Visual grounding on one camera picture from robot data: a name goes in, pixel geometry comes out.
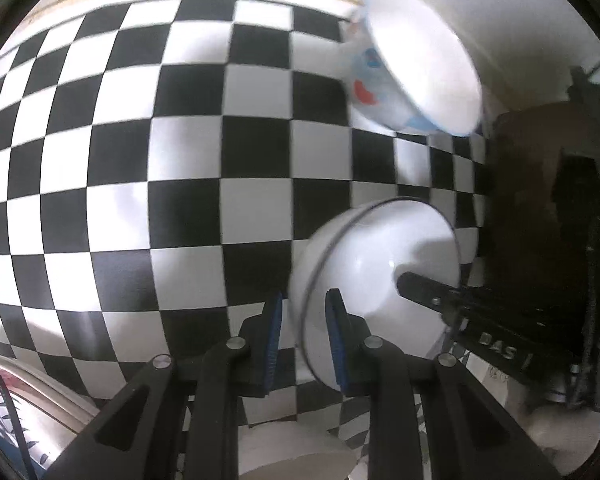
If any black white checkered cloth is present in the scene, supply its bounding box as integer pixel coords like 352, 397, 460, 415
0, 0, 496, 461

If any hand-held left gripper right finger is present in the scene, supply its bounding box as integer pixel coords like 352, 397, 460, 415
325, 287, 563, 480

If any white plate with faint flowers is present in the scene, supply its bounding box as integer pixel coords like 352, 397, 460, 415
0, 355, 103, 441

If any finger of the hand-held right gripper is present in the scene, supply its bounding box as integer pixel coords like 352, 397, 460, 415
395, 271, 487, 331

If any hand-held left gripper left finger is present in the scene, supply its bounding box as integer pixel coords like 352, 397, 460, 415
42, 290, 286, 480

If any white bowl with blue print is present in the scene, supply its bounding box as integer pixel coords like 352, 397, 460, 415
342, 0, 483, 137

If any white bowl with thin rim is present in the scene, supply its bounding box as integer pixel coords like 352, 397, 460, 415
287, 196, 463, 393

